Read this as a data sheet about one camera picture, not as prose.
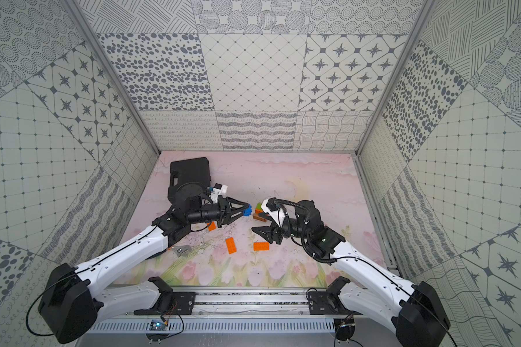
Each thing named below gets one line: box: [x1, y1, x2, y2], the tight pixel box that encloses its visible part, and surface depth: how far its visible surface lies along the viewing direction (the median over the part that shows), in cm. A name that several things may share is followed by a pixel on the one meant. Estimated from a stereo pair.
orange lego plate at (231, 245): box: [225, 237, 238, 255], surface depth 90 cm
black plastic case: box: [167, 156, 211, 204], surface depth 109 cm
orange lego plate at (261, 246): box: [253, 241, 270, 251], surface depth 89 cm
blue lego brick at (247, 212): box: [242, 203, 253, 217], surface depth 73 cm
